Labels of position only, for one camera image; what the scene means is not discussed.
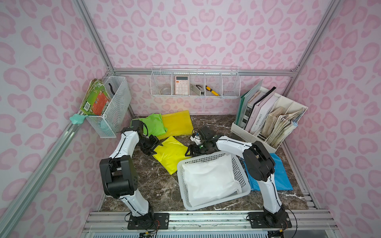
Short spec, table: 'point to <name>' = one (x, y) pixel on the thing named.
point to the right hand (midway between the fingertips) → (189, 154)
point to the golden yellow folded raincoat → (177, 124)
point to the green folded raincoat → (154, 124)
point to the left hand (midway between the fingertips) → (159, 144)
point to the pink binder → (260, 112)
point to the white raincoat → (209, 179)
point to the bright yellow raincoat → (169, 154)
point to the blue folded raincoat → (263, 166)
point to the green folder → (245, 98)
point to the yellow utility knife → (209, 89)
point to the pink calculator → (181, 85)
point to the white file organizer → (268, 118)
